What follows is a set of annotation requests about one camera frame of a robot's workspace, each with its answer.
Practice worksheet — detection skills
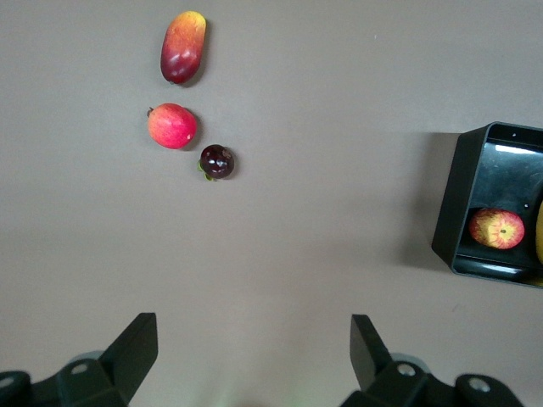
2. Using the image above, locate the red yellow mango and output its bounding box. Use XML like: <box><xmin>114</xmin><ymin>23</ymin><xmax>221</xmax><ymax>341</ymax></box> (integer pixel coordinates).
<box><xmin>160</xmin><ymin>10</ymin><xmax>208</xmax><ymax>86</ymax></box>

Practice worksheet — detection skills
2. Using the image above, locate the yellow banana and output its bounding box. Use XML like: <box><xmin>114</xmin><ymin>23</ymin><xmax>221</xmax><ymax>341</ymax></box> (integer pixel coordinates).
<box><xmin>535</xmin><ymin>198</ymin><xmax>543</xmax><ymax>266</ymax></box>

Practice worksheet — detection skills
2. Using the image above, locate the brown table mat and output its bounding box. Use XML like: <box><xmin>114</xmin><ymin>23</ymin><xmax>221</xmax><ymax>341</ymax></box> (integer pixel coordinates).
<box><xmin>0</xmin><ymin>0</ymin><xmax>543</xmax><ymax>407</ymax></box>

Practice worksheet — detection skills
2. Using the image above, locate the dark purple plum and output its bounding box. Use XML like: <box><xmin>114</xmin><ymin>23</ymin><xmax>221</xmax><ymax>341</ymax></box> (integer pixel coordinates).
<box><xmin>195</xmin><ymin>143</ymin><xmax>235</xmax><ymax>182</ymax></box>

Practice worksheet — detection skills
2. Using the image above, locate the black plastic box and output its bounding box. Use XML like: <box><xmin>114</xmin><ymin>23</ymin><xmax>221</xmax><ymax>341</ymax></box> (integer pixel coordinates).
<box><xmin>431</xmin><ymin>121</ymin><xmax>543</xmax><ymax>290</ymax></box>

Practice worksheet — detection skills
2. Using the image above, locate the red yellow apple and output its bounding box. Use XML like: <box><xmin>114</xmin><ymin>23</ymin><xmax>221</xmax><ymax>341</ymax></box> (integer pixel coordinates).
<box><xmin>468</xmin><ymin>207</ymin><xmax>526</xmax><ymax>250</ymax></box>

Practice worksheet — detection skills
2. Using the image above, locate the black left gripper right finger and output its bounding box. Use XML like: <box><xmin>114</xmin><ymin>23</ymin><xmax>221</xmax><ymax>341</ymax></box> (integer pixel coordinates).
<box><xmin>341</xmin><ymin>314</ymin><xmax>525</xmax><ymax>407</ymax></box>

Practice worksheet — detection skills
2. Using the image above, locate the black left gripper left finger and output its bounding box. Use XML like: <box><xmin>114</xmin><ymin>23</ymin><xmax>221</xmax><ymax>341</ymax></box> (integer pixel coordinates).
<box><xmin>0</xmin><ymin>312</ymin><xmax>159</xmax><ymax>407</ymax></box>

